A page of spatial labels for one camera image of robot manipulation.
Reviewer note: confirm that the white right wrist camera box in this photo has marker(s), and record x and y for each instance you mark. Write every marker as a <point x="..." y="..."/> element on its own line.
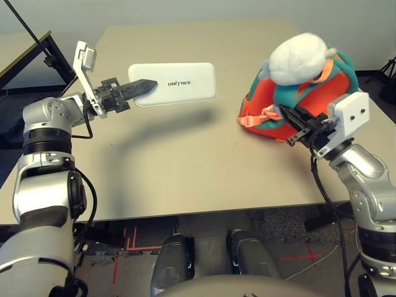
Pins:
<point x="352" y="114"/>

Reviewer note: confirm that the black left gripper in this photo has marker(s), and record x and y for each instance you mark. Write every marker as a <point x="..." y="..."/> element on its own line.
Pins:
<point x="109" y="96"/>

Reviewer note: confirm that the white Unitree pencil case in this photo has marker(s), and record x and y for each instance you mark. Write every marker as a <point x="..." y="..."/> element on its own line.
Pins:
<point x="185" y="83"/>

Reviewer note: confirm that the black table base foot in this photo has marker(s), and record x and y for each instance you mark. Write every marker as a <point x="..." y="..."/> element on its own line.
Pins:
<point x="321" y="219"/>

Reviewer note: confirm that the black tripod stand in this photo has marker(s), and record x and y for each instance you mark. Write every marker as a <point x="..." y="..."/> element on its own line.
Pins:
<point x="388" y="77"/>

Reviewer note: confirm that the black framed side table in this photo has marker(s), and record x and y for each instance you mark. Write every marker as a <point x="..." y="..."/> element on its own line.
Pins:
<point x="46" y="43"/>

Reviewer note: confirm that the red floor tape angle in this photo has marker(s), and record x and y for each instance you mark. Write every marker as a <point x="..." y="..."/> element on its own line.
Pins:
<point x="130" y="247"/>

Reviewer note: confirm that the grey left robot leg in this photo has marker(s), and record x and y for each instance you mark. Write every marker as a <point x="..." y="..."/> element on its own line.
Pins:
<point x="171" y="266"/>

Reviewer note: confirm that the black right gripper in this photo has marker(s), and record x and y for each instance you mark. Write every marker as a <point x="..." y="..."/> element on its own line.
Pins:
<point x="318" y="128"/>

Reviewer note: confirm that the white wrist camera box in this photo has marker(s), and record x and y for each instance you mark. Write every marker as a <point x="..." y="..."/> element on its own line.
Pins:
<point x="352" y="114"/>
<point x="85" y="60"/>

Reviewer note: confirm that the orange and teal backpack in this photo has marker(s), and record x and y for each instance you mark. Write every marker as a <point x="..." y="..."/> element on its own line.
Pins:
<point x="334" y="80"/>

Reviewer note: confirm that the grey right robot leg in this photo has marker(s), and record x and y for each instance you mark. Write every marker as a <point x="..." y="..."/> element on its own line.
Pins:
<point x="253" y="256"/>

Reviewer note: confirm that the thin black pole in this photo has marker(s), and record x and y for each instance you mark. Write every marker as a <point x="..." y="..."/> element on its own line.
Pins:
<point x="21" y="20"/>

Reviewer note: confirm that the dark foam floor mat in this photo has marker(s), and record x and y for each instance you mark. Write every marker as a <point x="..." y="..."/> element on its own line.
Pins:
<point x="10" y="114"/>

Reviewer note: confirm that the grey robot leg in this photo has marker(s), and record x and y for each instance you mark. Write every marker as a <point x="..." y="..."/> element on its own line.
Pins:
<point x="253" y="256"/>
<point x="171" y="266"/>

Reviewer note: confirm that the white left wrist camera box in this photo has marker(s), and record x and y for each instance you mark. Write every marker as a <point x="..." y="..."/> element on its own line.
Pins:
<point x="85" y="60"/>

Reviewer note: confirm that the grey white plush toy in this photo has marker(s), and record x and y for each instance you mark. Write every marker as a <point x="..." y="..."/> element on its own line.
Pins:
<point x="297" y="58"/>

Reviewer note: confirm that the grey robot torso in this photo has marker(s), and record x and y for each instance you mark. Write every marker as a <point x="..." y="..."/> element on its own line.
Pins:
<point x="235" y="287"/>

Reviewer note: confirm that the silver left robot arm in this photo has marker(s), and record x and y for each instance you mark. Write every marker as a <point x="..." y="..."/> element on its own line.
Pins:
<point x="43" y="173"/>

